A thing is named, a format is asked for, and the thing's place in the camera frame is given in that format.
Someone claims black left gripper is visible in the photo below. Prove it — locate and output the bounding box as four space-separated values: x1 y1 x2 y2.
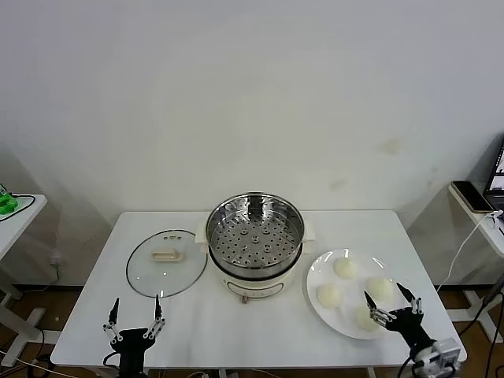
102 294 167 378

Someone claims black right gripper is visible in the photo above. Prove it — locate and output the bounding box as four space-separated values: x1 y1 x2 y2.
364 281 436 354

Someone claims white steamed baozi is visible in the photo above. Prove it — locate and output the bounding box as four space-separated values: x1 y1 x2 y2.
366 276 395 302
333 258 358 280
317 283 343 308
354 305 385 331

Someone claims round glass pot lid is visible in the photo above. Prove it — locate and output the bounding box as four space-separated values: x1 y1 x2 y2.
125 229 209 299

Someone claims stainless steel steamer basket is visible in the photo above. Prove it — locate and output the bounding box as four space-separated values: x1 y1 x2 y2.
195 191 318 276

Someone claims large white round plate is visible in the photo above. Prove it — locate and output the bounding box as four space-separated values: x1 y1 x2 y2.
306 247 406 340

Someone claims white side table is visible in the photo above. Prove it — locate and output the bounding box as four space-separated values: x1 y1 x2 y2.
447 180 504 324
0 193 60 358

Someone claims cream electric cooking pot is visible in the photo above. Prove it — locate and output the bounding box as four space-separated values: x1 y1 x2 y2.
200 242 312 305

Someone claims black phone tan case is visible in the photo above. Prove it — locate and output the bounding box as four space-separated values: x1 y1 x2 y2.
451 180 495 215

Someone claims green plastic bottle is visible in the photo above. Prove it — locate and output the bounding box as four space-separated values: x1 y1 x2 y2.
0 183 20 216

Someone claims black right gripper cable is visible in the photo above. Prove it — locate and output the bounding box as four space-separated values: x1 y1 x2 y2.
398 352 418 378

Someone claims white charging cable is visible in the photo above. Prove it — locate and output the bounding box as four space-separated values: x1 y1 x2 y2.
435 210 504 292

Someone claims thick black floor cable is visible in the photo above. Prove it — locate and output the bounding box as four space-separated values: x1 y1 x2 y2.
470 273 504 343

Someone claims thin black cable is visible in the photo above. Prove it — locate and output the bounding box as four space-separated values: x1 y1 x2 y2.
9 191 36 216

